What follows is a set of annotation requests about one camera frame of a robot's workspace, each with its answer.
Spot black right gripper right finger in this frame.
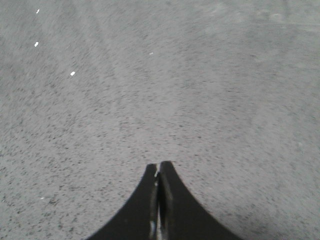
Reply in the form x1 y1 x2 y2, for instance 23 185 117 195
158 161 240 240

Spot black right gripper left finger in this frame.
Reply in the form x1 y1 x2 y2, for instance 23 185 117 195
88 164 158 240

